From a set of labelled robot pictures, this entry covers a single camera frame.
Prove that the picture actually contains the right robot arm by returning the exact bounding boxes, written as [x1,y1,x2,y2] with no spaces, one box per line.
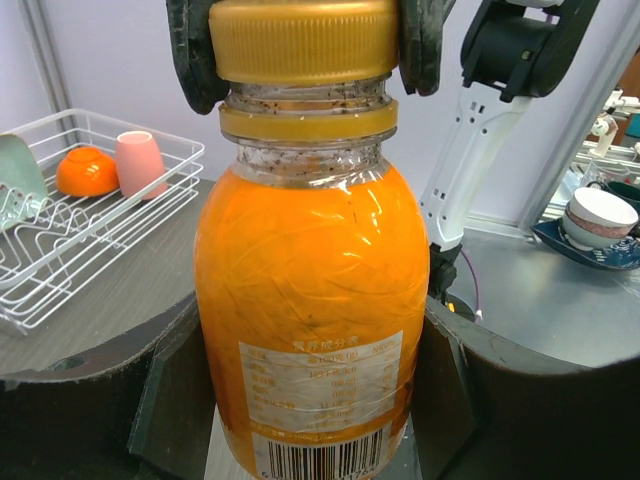
[166,1,597,300]

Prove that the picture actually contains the orange bottle cap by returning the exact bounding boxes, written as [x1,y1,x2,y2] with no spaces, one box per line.
[208,1,399,85]

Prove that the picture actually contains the orange juice bottle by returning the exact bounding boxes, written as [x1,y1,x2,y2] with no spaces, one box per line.
[194,76,429,479]

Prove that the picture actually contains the pink cup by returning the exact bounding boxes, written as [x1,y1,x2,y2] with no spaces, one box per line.
[115,130,165,198]

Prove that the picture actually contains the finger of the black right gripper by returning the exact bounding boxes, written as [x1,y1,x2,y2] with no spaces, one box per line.
[165,0,229,115]
[398,0,456,96]

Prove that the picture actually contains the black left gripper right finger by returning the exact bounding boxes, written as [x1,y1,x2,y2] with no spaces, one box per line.
[411,299,639,479]

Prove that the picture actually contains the dark blue plate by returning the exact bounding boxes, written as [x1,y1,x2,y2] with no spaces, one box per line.
[529,218,640,272]

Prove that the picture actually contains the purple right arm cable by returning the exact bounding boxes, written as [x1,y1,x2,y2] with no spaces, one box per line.
[458,247,487,324]

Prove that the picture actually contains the mint green divided tray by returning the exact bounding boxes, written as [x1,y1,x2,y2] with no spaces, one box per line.
[1,134,48,231]

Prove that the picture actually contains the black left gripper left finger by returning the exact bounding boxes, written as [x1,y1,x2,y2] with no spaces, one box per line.
[1,294,216,479]

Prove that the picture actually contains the orange bowl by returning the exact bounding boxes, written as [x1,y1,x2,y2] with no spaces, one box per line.
[56,146,119,197]

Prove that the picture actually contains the white wire dish rack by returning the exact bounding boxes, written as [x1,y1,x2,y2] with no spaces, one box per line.
[1,109,205,335]

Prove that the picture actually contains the stacked ceramic bowls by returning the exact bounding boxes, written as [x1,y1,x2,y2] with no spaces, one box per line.
[561,187,639,251]

